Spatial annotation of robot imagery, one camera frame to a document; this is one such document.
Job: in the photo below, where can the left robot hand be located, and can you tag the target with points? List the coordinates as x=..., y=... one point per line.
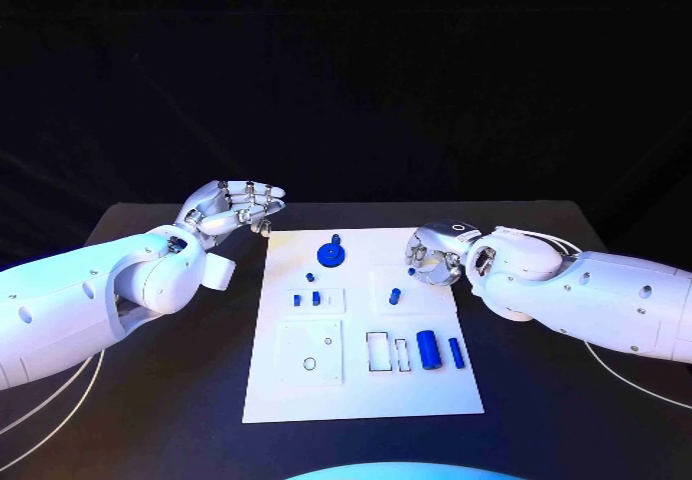
x=226, y=210

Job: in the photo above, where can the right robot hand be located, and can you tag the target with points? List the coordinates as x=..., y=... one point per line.
x=440, y=247

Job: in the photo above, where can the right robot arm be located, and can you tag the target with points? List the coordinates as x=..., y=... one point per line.
x=584, y=296

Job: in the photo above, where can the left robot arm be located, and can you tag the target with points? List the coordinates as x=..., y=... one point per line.
x=65, y=300

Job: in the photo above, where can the white task board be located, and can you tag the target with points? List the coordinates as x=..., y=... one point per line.
x=359, y=326

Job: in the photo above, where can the blue gear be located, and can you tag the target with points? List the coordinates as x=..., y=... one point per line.
x=330, y=255

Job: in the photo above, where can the thick blue cylinder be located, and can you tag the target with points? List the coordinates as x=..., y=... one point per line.
x=428, y=350

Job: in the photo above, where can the thin blue cylinder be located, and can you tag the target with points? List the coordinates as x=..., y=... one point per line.
x=457, y=353

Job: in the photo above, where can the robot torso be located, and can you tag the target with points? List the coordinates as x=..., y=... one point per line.
x=399, y=471

